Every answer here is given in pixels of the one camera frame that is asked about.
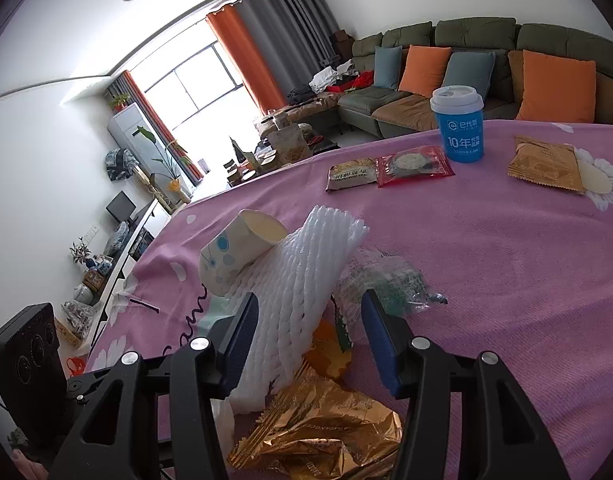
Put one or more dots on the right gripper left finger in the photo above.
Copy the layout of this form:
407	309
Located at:
204	369

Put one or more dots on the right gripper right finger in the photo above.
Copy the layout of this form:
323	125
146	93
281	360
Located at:
502	434

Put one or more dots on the large gold foil wrapper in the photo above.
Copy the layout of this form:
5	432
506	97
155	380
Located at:
318	429

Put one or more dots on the orange peel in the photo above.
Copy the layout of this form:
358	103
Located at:
326	355

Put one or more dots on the white foam fruit net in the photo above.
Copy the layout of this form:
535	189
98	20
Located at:
292	282

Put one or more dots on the patterned paper cup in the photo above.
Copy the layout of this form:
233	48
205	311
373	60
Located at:
246	238

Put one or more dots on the clear green printed plastic bag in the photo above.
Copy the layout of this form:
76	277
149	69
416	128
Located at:
400	287

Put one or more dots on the white tissue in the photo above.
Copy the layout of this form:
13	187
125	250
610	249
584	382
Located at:
224	420

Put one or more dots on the orange plastic bag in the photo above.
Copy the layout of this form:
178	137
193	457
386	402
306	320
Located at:
76	366

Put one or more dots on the white black tv cabinet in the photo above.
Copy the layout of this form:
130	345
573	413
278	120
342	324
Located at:
149	222

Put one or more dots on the small black monitor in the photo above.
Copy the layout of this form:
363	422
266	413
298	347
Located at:
121	208

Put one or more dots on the pink floral tablecloth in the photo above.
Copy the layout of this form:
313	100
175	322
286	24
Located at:
527	270

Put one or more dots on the tall green potted plant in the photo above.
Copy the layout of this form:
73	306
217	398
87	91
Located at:
166	160

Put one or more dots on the white floor air conditioner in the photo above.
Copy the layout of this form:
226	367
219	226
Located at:
122	126

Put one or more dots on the flat gold snack packet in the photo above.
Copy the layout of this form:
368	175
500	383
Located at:
548	164

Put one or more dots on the red snack packet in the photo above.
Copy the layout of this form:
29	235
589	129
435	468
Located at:
425	162

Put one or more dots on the beige snack packet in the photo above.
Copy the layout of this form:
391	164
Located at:
356	172

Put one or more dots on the glass coffee table with jars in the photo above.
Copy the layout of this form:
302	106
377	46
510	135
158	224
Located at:
276	150

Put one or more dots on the blue paper coffee cup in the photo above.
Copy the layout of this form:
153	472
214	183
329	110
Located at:
459	115

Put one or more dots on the brown ottoman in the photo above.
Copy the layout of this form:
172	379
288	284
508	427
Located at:
321	113

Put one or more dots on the orange cushion near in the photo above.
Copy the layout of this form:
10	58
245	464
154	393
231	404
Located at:
557	89

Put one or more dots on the orange cushion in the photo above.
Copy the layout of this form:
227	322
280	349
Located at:
557	89
424	70

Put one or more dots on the green sectional sofa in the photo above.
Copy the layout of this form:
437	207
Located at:
387	113

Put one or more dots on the blue cushion near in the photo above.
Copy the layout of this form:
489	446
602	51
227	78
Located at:
472	69

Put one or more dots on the blue cushion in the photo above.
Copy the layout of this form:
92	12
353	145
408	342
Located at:
472	69
387	66

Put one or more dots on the orange cushion far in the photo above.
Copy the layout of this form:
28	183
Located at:
424	70

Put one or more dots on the orange curtain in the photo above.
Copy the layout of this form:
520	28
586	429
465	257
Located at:
234	36

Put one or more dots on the blue cushion far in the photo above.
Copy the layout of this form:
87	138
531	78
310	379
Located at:
387	66

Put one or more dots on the grey curtain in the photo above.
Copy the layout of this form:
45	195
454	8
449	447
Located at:
293	36

